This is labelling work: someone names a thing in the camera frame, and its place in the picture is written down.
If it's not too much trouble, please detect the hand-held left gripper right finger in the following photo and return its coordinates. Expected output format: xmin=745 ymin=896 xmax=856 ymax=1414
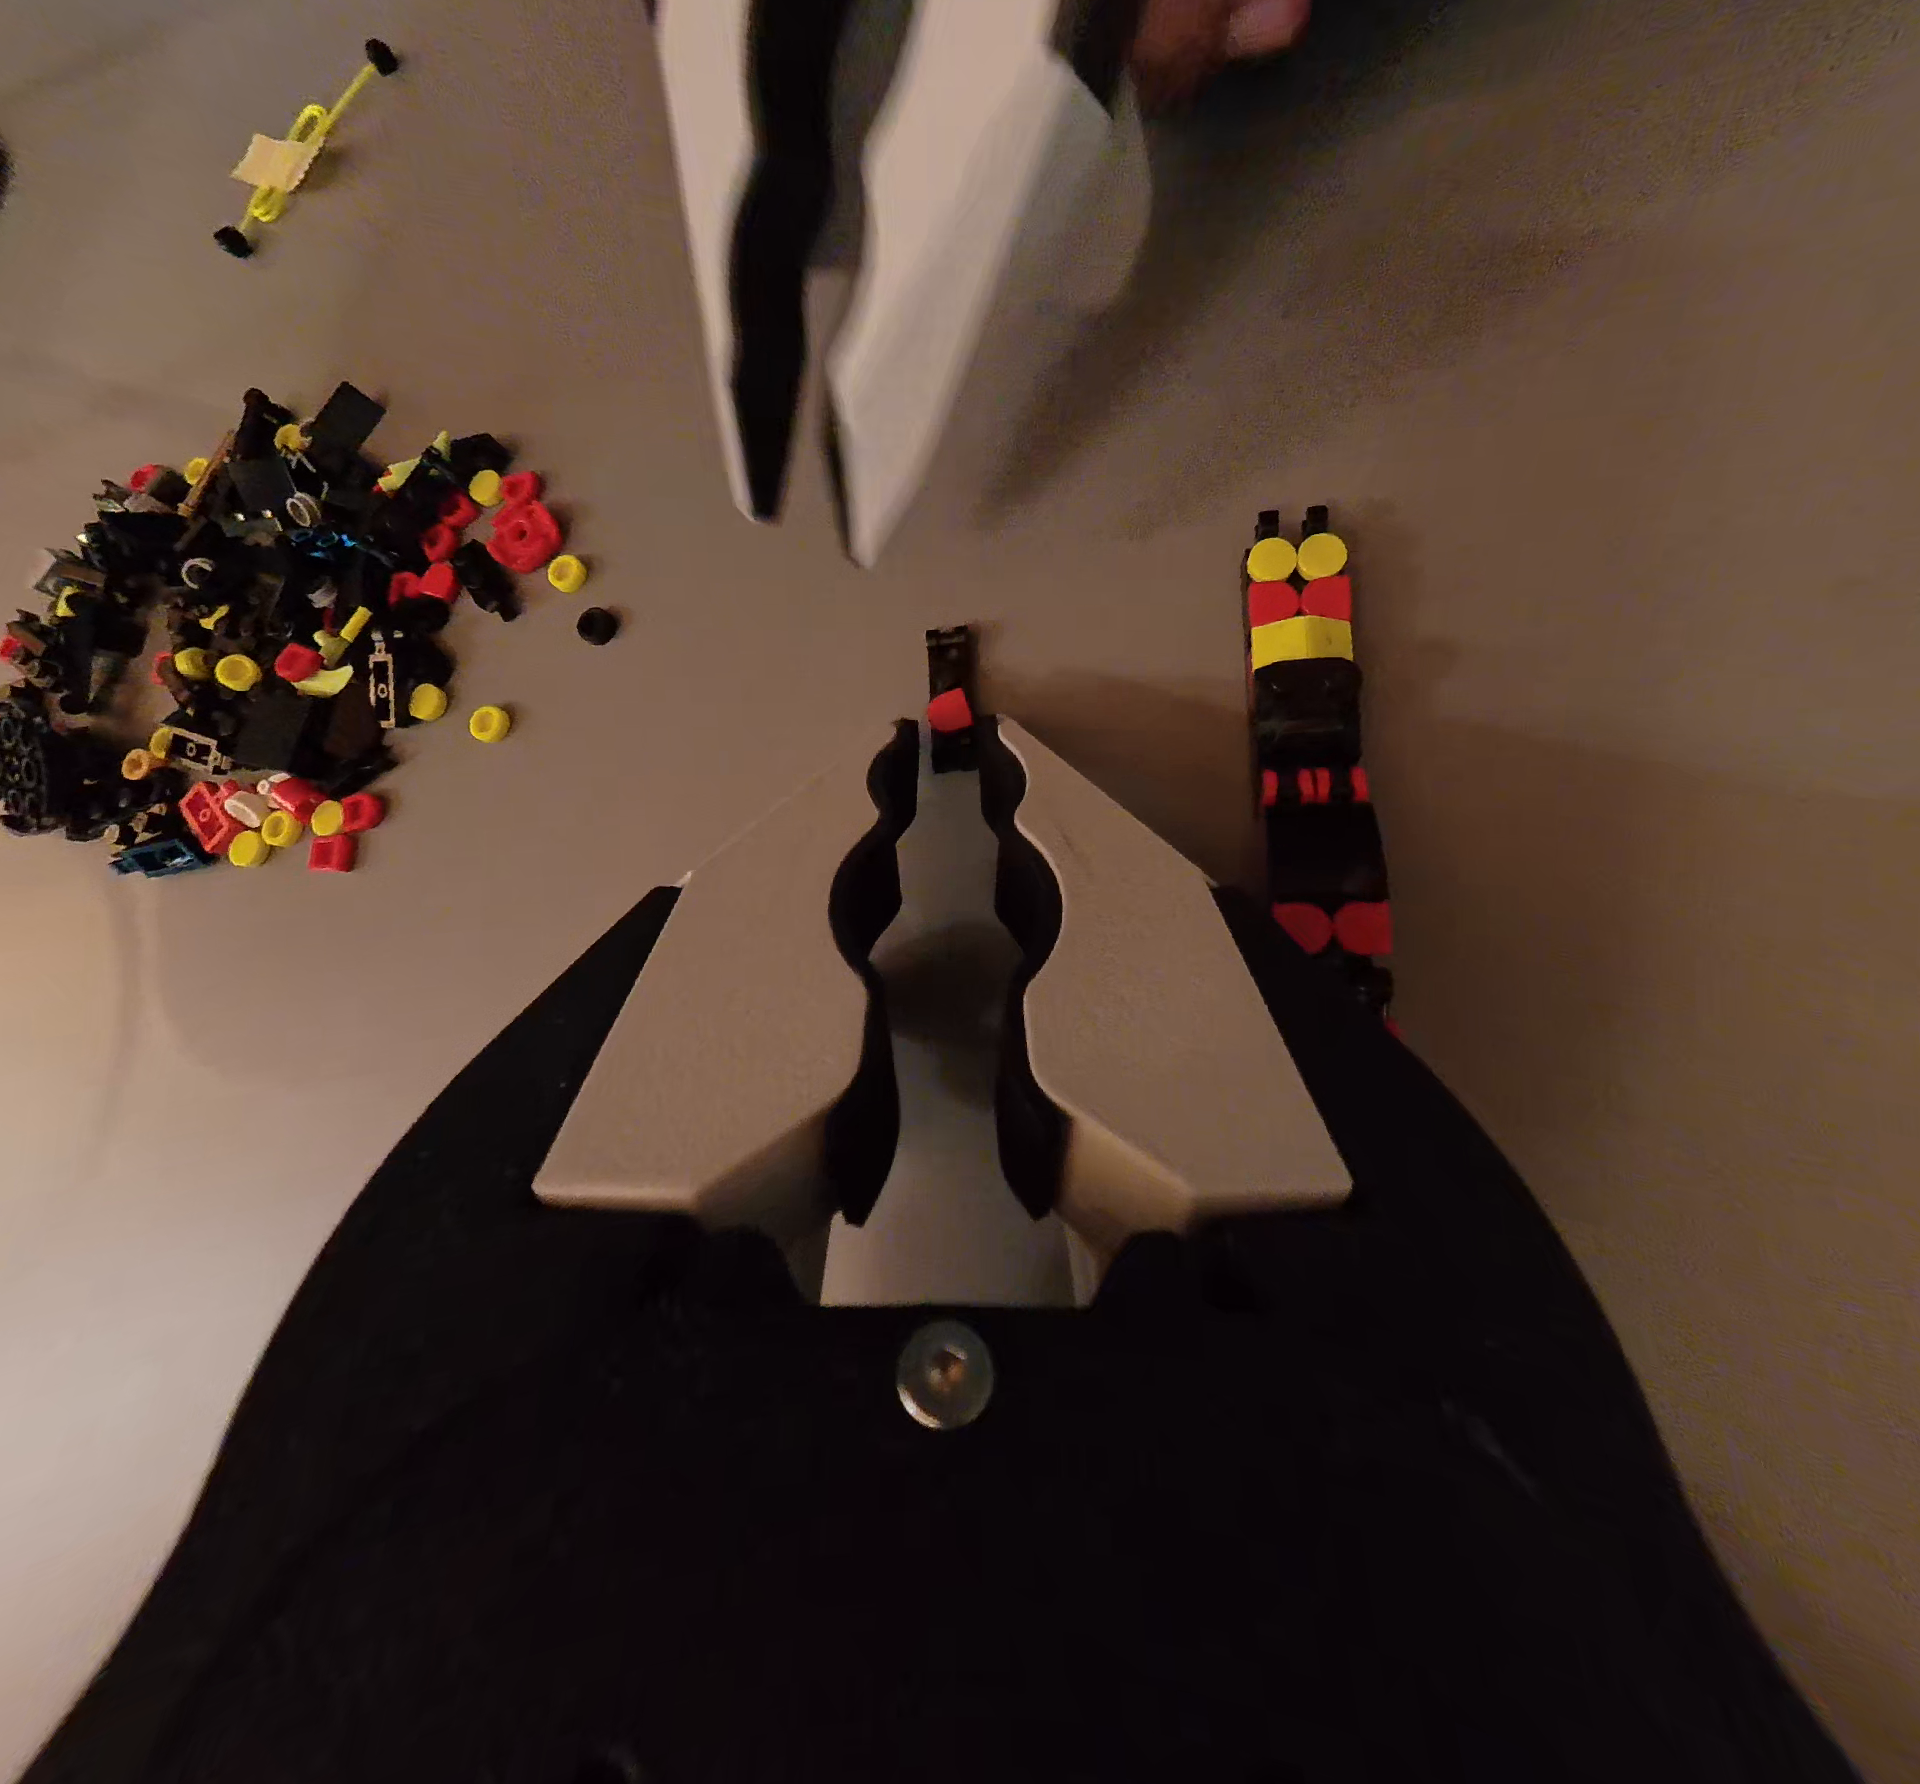
xmin=978 ymin=716 xmax=1356 ymax=1311

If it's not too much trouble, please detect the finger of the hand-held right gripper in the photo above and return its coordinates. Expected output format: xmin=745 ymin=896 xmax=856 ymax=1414
xmin=649 ymin=0 xmax=903 ymax=526
xmin=822 ymin=0 xmax=1125 ymax=573

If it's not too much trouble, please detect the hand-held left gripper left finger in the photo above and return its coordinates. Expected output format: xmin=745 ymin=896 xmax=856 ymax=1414
xmin=532 ymin=719 xmax=921 ymax=1307

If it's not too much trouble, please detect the small black red lego piece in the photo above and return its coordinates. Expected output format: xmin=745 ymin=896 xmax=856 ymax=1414
xmin=924 ymin=626 xmax=978 ymax=779

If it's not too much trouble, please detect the black red yellow lego assembly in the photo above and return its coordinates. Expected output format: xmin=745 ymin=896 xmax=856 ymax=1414
xmin=1242 ymin=504 xmax=1405 ymax=1036

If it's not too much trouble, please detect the yellow lego axle assembly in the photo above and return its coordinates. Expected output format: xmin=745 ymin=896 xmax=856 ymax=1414
xmin=213 ymin=39 xmax=403 ymax=260

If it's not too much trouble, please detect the pile of loose lego pieces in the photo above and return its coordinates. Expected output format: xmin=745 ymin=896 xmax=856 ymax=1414
xmin=0 ymin=380 xmax=565 ymax=879

